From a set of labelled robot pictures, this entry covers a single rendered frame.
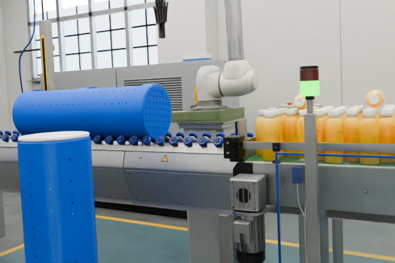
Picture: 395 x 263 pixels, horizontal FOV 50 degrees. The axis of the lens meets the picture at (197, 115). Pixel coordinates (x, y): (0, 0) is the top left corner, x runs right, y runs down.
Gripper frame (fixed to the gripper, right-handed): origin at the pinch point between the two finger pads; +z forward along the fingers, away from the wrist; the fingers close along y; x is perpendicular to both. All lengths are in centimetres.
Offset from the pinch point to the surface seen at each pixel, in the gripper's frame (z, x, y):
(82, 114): 40, -36, -23
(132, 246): 148, 23, -112
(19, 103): 33, -59, -63
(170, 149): 58, -8, 17
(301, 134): 50, 25, 69
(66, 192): 68, -58, 27
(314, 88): 32, 8, 92
